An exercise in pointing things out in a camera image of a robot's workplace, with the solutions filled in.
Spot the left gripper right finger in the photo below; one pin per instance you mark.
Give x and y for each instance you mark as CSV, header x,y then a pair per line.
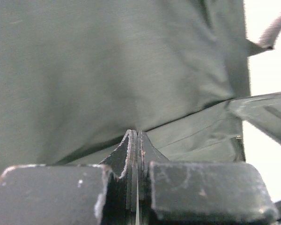
x,y
200,193

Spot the black student backpack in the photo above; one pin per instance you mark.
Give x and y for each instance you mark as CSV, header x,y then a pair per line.
x,y
75,75

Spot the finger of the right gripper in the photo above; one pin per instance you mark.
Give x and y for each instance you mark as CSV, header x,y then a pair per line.
x,y
262,111

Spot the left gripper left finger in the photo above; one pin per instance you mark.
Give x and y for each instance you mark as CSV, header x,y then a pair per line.
x,y
93,194

